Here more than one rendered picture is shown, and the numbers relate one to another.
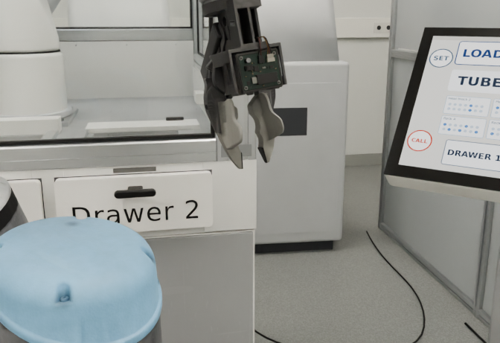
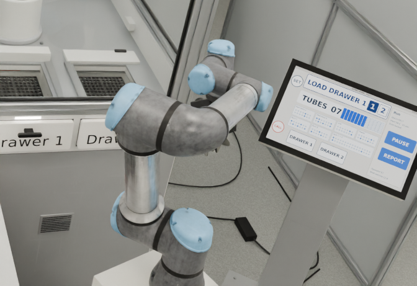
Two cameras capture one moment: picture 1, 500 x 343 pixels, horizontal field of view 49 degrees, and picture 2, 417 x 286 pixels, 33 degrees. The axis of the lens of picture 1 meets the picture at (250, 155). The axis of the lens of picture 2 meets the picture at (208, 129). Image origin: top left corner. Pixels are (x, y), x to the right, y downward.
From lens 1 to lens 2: 1.51 m
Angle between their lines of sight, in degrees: 26
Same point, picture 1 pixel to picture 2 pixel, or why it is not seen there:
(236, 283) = (162, 171)
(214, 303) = not seen: hidden behind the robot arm
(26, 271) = (189, 232)
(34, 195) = (70, 128)
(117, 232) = (200, 215)
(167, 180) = not seen: hidden behind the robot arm
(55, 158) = (83, 108)
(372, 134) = not seen: outside the picture
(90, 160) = (102, 111)
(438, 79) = (293, 93)
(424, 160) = (278, 138)
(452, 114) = (296, 116)
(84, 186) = (97, 125)
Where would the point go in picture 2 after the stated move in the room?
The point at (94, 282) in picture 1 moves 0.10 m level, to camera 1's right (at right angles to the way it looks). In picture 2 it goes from (205, 236) to (242, 237)
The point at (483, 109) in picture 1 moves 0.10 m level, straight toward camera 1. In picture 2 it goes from (310, 117) to (308, 132)
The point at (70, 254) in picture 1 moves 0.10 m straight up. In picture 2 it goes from (195, 226) to (204, 196)
